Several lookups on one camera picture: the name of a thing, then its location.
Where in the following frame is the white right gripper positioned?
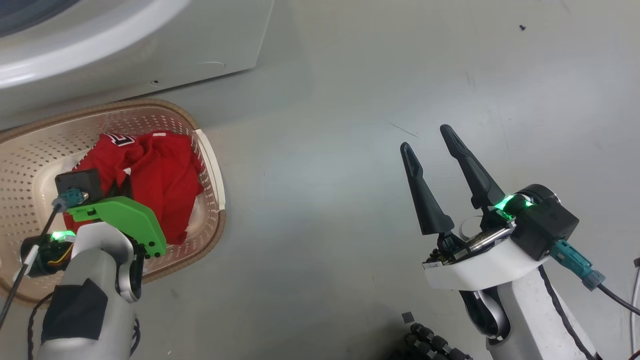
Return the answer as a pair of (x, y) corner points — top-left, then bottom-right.
(399, 124), (552, 292)

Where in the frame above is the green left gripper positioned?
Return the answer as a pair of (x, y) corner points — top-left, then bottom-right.
(66, 196), (167, 259)

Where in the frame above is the red jersey garment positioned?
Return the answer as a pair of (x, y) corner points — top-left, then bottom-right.
(64, 131), (205, 246)

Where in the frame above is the cream perforated laundry basket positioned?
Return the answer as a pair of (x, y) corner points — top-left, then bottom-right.
(0, 98), (227, 307)

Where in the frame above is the white front-load washing machine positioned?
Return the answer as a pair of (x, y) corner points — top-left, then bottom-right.
(0, 0), (275, 132)

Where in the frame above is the teal plug left camera cable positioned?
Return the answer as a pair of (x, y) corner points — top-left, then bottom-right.
(0, 189), (86, 328)

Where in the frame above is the teal plug camera cable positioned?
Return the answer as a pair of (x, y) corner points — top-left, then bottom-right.
(0, 189), (86, 328)
(550, 239), (640, 317)

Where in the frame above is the teal plug right camera cable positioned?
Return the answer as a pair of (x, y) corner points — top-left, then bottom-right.
(550, 239), (640, 317)

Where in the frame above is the black ribbed cable conduit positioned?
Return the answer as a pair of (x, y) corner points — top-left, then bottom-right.
(390, 322), (473, 360)

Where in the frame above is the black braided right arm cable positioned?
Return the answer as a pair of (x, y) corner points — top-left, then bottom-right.
(537, 265), (597, 360)

